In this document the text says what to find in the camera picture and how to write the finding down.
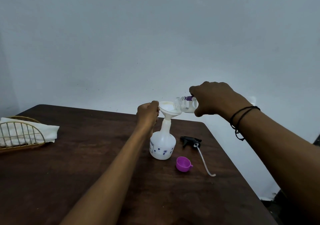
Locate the person's right hand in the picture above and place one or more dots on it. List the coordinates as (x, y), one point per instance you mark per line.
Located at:
(217, 97)

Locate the person's right thumb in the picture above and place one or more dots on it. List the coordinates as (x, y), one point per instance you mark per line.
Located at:
(200, 112)

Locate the person's right forearm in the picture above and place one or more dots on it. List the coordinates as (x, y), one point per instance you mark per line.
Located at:
(282, 152)

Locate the person's left forearm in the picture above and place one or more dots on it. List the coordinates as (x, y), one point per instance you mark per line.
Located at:
(117, 172)

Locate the person's left fingers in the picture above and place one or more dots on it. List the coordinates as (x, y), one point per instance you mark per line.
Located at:
(155, 107)

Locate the purple plastic cap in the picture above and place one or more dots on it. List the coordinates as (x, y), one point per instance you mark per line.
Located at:
(183, 164)

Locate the person's left hand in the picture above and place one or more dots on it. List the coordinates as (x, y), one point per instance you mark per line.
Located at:
(146, 114)

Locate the white paper napkins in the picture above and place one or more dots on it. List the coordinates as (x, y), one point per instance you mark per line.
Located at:
(50, 132)

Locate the white plastic funnel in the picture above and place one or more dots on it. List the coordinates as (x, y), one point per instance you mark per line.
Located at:
(168, 110)

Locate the black spray trigger with tube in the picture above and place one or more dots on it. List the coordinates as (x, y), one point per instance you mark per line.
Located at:
(190, 140)

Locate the white flower-print spray bottle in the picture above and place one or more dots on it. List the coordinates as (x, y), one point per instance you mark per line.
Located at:
(162, 144)

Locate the clear plastic bottle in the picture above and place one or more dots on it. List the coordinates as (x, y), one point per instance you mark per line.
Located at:
(186, 104)

